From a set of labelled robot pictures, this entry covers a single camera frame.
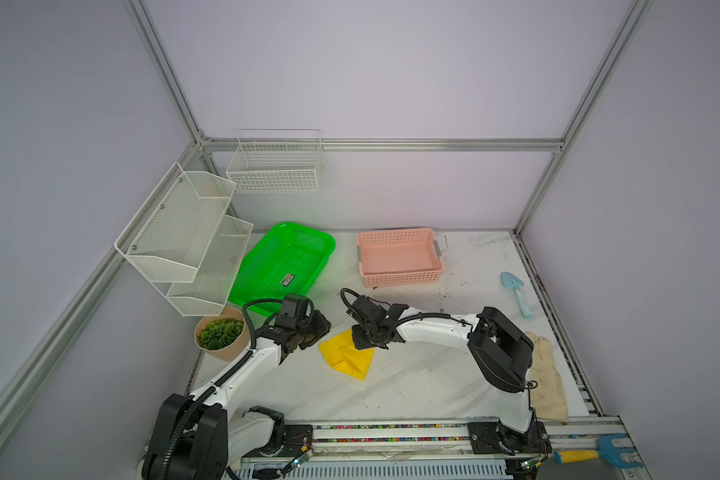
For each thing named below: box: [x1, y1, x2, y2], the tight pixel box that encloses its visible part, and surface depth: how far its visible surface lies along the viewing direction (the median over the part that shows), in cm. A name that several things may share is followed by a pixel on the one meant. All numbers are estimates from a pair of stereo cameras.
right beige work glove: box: [525, 332, 569, 422], surface depth 84 cm
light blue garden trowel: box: [500, 272, 532, 319], surface depth 106 cm
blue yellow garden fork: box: [554, 434, 643, 469], surface depth 73 cm
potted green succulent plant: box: [194, 307, 250, 362], surface depth 82 cm
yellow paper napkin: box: [318, 329, 374, 381], surface depth 87 cm
